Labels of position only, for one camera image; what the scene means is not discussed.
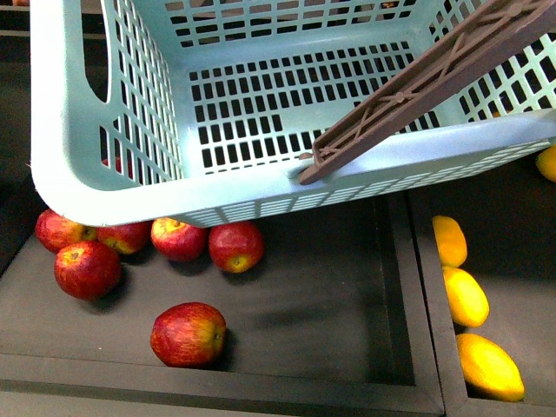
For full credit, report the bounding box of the teal plastic shopping basket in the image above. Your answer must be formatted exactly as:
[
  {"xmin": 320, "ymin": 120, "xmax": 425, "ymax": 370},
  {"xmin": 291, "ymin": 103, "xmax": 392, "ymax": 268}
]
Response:
[{"xmin": 30, "ymin": 1, "xmax": 555, "ymax": 227}]

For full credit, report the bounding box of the red apple far left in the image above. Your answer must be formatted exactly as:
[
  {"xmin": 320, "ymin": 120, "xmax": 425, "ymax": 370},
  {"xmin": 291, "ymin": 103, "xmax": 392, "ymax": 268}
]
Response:
[{"xmin": 35, "ymin": 208, "xmax": 97, "ymax": 253}]

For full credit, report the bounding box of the red apple front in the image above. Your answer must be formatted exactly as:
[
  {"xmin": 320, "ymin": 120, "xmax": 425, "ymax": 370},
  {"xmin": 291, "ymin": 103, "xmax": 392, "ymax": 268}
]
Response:
[{"xmin": 149, "ymin": 301, "xmax": 227, "ymax": 367}]

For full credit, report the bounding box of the yellow lemon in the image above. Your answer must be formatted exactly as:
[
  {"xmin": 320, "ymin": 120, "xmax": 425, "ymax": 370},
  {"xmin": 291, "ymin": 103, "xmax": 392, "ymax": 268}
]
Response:
[
  {"xmin": 442, "ymin": 266, "xmax": 490, "ymax": 328},
  {"xmin": 456, "ymin": 333, "xmax": 526, "ymax": 402},
  {"xmin": 535, "ymin": 145, "xmax": 556, "ymax": 182}
]

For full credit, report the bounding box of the yellow lemon back lower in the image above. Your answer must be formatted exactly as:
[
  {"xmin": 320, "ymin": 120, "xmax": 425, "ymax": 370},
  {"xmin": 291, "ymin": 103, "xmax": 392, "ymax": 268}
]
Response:
[{"xmin": 535, "ymin": 145, "xmax": 556, "ymax": 182}]

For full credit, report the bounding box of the yellow lemon front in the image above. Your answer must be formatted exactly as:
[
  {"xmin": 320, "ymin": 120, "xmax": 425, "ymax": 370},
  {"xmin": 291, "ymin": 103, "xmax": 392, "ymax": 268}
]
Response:
[{"xmin": 456, "ymin": 333, "xmax": 526, "ymax": 402}]

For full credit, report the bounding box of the red apple under basket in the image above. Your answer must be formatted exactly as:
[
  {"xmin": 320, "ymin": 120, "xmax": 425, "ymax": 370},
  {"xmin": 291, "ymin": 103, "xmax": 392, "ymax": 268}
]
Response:
[{"xmin": 96, "ymin": 221, "xmax": 152, "ymax": 255}]

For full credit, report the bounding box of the red apple middle yellow top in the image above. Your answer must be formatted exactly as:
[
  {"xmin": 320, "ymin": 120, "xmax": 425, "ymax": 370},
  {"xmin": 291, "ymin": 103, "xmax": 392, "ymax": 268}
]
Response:
[{"xmin": 150, "ymin": 217, "xmax": 209, "ymax": 262}]

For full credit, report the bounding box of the yellow lemon upper edge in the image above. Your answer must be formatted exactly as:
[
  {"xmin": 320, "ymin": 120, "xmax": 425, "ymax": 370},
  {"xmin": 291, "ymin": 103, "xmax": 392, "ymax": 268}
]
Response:
[{"xmin": 433, "ymin": 215, "xmax": 467, "ymax": 268}]

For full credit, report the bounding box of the red apple right lower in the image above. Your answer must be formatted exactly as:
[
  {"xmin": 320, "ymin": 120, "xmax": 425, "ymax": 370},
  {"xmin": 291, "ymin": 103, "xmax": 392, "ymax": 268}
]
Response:
[{"xmin": 208, "ymin": 221, "xmax": 264, "ymax": 274}]

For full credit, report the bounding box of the yellow lemon middle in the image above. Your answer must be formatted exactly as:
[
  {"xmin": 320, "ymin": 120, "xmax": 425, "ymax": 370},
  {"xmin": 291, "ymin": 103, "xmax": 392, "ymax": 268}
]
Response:
[{"xmin": 442, "ymin": 266, "xmax": 490, "ymax": 328}]

